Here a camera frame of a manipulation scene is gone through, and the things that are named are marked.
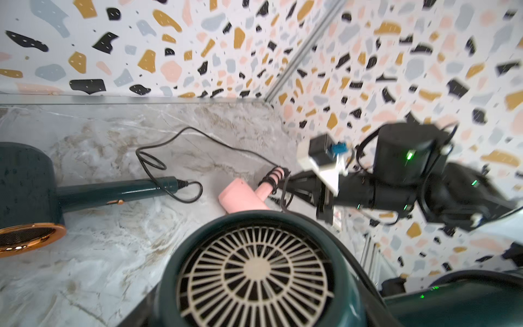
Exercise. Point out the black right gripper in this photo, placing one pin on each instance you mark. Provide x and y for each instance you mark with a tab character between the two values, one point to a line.
355	190

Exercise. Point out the pink hair dryer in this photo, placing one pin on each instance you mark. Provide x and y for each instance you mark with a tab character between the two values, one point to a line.
238	196

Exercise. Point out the dark green hair dryer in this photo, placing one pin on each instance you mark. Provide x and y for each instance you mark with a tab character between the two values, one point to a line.
266	268
33	205

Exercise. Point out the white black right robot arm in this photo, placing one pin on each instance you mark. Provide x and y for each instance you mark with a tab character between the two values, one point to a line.
398	167

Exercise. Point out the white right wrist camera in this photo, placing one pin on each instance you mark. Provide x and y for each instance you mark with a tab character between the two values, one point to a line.
325	158

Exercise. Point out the aluminium corner post right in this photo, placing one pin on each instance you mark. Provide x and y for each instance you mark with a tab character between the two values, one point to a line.
302	50

